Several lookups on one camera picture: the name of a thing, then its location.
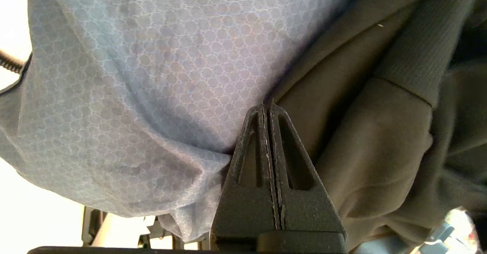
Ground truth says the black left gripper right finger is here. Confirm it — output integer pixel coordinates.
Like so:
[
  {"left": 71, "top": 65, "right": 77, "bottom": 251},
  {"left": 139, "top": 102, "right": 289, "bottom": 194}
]
[{"left": 267, "top": 103, "right": 347, "bottom": 243}]

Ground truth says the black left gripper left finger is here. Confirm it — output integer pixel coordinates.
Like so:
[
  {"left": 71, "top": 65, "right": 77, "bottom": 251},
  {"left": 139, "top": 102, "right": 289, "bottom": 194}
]
[{"left": 210, "top": 104, "right": 281, "bottom": 247}]

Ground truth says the black garment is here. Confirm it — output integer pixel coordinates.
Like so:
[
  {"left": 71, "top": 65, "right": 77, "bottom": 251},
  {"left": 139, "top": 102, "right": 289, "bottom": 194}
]
[{"left": 266, "top": 0, "right": 487, "bottom": 252}]

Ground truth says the blue bed sheet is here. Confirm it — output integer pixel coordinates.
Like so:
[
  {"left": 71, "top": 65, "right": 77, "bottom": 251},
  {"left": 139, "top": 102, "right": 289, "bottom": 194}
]
[{"left": 0, "top": 0, "right": 377, "bottom": 243}]

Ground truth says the black coiled cable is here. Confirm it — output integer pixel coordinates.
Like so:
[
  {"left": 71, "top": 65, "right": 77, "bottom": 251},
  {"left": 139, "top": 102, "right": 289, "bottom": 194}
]
[{"left": 0, "top": 50, "right": 33, "bottom": 75}]

